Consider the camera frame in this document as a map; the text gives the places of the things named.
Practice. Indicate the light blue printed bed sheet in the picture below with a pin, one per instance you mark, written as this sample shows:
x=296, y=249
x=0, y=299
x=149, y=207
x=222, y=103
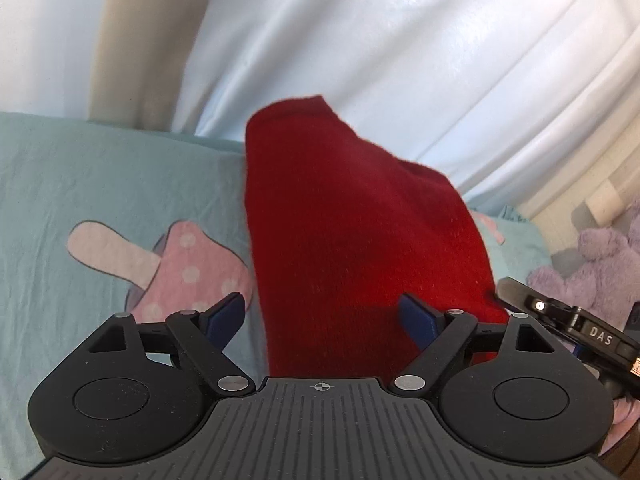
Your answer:
x=75, y=175

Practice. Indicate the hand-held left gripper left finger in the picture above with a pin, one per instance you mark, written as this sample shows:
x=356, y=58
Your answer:
x=227, y=317

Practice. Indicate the purple plush toy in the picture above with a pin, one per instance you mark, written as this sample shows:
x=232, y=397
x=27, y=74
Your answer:
x=605, y=260

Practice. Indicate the white curtain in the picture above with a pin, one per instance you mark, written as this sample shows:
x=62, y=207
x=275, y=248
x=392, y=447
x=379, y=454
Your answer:
x=350, y=35

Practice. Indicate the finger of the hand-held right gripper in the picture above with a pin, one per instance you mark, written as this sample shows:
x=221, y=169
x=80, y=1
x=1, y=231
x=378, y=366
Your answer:
x=522, y=295

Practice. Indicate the pink cloth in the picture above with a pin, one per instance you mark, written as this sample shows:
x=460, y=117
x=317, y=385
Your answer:
x=620, y=425

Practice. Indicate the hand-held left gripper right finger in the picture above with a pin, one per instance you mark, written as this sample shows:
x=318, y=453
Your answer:
x=419, y=321

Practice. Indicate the red knitted garment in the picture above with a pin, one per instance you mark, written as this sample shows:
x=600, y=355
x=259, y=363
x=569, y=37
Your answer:
x=350, y=220

